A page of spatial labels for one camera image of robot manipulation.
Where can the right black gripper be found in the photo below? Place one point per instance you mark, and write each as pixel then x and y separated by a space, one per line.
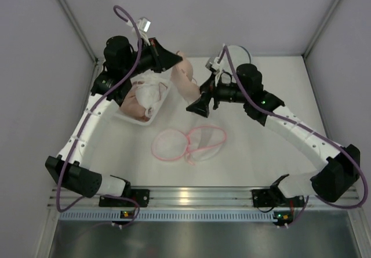
pixel 210 91

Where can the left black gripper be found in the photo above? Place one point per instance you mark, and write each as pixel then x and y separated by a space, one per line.
pixel 155 55

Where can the blue-trimmed mesh laundry bag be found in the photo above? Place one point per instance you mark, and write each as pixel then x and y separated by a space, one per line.
pixel 238 55

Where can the pink-trimmed mesh laundry bag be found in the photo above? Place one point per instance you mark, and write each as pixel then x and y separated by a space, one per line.
pixel 199 144

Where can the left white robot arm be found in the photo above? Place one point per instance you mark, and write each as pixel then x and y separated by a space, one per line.
pixel 70 169

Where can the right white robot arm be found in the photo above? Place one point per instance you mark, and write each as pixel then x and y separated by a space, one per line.
pixel 336 166

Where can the white perforated plastic basket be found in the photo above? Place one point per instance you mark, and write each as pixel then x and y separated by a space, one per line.
pixel 126 118

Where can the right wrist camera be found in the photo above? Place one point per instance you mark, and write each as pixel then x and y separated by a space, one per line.
pixel 216 66

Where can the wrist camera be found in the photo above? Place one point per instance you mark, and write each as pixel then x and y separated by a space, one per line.
pixel 216 66
pixel 143 25

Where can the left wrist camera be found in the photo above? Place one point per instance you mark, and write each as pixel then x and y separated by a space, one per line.
pixel 143 25

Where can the left aluminium frame post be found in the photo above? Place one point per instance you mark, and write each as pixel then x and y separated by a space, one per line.
pixel 69 14

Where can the aluminium frame post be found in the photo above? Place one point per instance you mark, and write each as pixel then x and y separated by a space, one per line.
pixel 69 14
pixel 321 27

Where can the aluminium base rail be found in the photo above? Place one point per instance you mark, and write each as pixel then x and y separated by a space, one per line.
pixel 196 197

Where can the right aluminium frame post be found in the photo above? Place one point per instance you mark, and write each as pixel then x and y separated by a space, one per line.
pixel 321 27

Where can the grey slotted cable duct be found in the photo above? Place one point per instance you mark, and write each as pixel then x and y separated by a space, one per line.
pixel 175 215

